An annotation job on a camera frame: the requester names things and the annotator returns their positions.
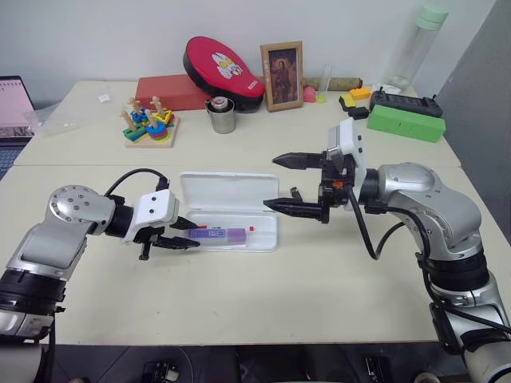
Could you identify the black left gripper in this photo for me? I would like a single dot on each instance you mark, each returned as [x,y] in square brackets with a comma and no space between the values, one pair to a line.
[147,237]

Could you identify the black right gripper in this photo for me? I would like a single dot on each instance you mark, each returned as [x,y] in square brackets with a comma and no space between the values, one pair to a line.
[333,185]

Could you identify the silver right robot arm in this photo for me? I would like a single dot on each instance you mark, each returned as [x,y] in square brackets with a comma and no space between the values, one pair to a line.
[431,199]

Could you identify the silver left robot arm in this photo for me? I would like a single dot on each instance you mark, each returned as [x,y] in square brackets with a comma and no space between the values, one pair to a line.
[72,221]

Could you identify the white plastic pencil case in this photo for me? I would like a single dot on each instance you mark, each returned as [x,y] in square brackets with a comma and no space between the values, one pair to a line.
[227,191]

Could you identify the red marker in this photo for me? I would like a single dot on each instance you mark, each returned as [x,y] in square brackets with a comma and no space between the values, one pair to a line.
[251,228]

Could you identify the small black clip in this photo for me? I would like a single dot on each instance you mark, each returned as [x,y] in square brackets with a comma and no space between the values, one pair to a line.
[295,193]

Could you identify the small yellow-green cup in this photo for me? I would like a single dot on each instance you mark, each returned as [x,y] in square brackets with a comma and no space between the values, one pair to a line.
[322,98]

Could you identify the small pink toy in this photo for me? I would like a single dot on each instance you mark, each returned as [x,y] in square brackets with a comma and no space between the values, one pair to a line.
[309,95]

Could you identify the small black block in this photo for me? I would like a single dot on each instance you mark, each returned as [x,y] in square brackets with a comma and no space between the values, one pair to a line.
[359,113]

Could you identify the yellow and black block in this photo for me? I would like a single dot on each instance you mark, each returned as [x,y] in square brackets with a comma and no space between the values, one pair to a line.
[347,101]

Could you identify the stainless steel cup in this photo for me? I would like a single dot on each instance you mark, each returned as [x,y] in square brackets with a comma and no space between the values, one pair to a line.
[222,119]

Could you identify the orange-yellow block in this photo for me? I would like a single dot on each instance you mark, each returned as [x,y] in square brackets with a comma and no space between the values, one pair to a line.
[360,93]

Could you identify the clear plastic tube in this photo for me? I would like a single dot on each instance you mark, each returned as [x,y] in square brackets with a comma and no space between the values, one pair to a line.
[326,77]

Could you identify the wooden colourful stacking toy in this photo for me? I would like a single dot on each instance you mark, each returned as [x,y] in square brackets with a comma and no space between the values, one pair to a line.
[149,127]

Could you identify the rolled brown scroll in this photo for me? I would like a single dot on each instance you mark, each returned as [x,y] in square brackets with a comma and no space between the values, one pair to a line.
[343,82]

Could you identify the small can in cup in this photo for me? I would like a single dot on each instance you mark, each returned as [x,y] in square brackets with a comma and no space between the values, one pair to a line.
[219,103]

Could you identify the green rectangular box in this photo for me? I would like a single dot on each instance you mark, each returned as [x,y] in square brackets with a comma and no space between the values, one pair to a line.
[405,124]

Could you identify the black remote controller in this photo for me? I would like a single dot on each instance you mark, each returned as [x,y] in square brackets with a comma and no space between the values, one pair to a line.
[407,104]

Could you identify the red rectangular box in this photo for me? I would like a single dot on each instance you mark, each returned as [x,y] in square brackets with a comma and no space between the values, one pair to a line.
[163,92]

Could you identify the red and black oval pad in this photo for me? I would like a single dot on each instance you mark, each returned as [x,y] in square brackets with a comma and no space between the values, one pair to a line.
[219,65]

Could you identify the small clear plastic bag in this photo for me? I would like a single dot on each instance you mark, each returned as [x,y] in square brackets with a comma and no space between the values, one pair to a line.
[104,97]

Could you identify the clear plastic tray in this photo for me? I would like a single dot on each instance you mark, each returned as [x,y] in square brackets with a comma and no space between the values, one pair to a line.
[52,121]

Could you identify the clear bottle with green lid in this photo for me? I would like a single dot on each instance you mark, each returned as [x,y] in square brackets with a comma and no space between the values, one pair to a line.
[417,44]

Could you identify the open laptop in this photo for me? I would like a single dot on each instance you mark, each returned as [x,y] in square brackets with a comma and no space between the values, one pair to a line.
[12,107]

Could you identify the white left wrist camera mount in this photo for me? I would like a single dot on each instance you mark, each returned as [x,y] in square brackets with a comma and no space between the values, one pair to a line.
[153,209]

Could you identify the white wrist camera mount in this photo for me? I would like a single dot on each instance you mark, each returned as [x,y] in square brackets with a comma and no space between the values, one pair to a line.
[349,137]
[153,209]

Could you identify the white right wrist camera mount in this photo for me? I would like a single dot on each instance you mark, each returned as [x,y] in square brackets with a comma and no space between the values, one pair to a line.
[349,137]

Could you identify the wooden picture frame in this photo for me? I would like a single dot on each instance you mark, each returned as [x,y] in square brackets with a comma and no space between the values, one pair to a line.
[282,76]

